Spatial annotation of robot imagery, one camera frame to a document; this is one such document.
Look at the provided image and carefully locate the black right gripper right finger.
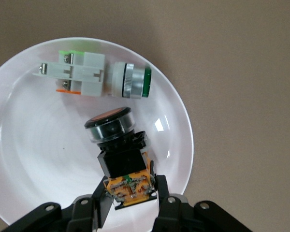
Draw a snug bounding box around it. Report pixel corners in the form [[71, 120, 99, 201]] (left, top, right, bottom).
[[153, 174, 184, 232]]

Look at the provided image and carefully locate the pink round plate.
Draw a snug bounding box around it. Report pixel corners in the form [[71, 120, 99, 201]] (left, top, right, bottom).
[[0, 37, 194, 228]]

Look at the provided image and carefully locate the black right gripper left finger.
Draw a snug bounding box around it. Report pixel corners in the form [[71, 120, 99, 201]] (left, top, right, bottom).
[[66, 178, 114, 232]]

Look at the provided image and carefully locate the white green push-button switch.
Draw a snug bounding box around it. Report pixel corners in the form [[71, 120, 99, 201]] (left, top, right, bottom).
[[32, 49, 152, 100]]

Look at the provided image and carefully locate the black orange push-button switch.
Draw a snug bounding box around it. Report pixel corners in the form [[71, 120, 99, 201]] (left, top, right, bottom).
[[84, 106, 158, 210]]

